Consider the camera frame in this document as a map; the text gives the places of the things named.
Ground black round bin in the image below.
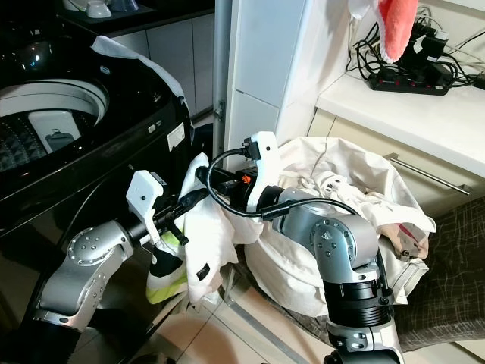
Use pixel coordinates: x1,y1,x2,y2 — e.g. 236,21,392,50
192,121,217,155

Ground white background cupboard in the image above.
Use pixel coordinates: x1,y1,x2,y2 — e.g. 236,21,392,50
106,9,216,115

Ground white cloth on washer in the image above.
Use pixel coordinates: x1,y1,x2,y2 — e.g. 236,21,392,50
91,35,187,101

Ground pink orange towel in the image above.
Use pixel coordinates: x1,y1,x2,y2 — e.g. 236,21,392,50
378,0,422,64

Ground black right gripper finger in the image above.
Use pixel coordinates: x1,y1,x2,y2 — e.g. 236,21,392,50
194,166,230,196

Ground white counter cabinet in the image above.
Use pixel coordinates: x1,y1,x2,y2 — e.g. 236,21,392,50
305,67,485,221

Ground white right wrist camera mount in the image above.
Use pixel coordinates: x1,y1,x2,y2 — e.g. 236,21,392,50
241,130,283,210

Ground tangled black cables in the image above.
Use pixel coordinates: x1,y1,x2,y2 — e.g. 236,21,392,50
346,14,485,88

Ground black power adapter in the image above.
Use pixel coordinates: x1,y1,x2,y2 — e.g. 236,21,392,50
418,23,451,61

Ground black top-load washing machine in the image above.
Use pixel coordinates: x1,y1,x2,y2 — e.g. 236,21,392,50
0,14,217,364

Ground black white yellow sock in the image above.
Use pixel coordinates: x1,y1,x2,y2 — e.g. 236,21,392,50
147,231,192,306

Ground silver metal pole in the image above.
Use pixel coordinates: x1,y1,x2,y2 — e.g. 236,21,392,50
211,0,233,152

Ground tall white cabinet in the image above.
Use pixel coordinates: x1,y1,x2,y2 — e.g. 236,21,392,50
226,0,361,152

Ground silver drawer handle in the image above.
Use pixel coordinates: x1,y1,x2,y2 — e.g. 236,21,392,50
385,153,472,196

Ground grey washer drum filter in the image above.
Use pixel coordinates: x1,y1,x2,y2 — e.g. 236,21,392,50
44,129,77,157

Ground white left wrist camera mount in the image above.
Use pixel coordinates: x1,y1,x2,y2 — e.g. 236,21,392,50
127,170,169,245

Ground white fabric laundry basket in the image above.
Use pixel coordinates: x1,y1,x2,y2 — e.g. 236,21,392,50
224,136,437,319

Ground white clothes in basket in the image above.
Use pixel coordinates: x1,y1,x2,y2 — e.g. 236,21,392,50
280,148,387,207

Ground white garment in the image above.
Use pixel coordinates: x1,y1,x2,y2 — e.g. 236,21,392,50
180,152,233,306

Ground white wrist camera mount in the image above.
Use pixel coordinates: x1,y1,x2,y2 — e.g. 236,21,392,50
127,170,169,245
241,130,283,210

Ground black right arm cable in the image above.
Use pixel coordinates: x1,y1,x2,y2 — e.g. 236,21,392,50
205,147,363,222

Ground white cup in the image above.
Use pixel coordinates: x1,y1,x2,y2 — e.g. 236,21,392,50
86,0,111,19

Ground black power strip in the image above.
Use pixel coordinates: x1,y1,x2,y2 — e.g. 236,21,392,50
368,68,452,97

